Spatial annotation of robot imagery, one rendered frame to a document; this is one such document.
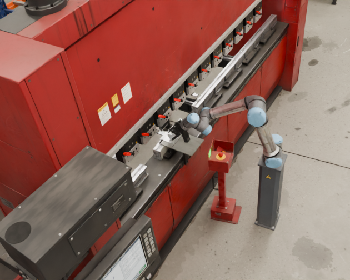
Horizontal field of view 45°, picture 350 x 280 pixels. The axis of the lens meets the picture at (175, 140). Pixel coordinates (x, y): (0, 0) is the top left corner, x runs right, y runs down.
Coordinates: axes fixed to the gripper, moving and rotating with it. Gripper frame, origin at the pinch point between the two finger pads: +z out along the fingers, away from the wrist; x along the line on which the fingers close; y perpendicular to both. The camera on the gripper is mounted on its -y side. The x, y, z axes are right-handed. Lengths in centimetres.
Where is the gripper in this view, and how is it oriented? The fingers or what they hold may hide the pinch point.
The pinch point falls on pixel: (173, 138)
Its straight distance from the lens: 311.3
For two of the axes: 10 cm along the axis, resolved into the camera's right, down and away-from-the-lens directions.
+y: -7.1, -7.0, -1.0
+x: -5.3, 6.2, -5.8
